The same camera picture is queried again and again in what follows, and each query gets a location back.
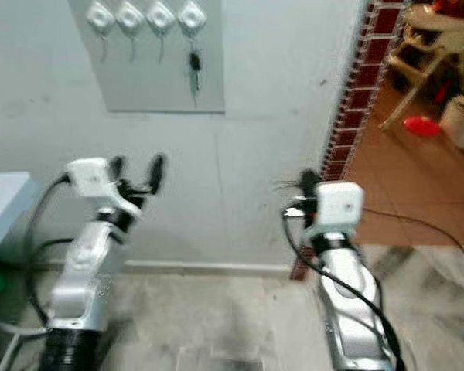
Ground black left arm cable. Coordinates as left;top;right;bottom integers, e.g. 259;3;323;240
23;174;72;325

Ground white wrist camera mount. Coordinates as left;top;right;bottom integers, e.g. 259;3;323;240
303;181;366;240
66;157;142;220

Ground black-headed hanging key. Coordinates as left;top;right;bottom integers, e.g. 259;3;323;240
188;48;203;105

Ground white bucket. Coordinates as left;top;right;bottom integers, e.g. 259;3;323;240
439;95;464;151

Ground thin black cable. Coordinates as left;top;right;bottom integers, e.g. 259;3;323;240
363;206;464;269

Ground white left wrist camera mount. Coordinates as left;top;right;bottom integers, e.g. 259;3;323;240
66;157;142;220

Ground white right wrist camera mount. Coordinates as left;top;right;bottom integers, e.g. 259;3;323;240
303;181;366;240

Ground red tile wall trim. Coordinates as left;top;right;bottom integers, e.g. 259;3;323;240
290;0;411;281

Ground white wall hook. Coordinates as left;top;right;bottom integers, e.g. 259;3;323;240
115;0;146;64
145;0;177;64
85;0;117;64
176;0;208;39

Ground red plastic object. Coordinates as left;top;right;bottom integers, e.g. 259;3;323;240
402;116;443;138

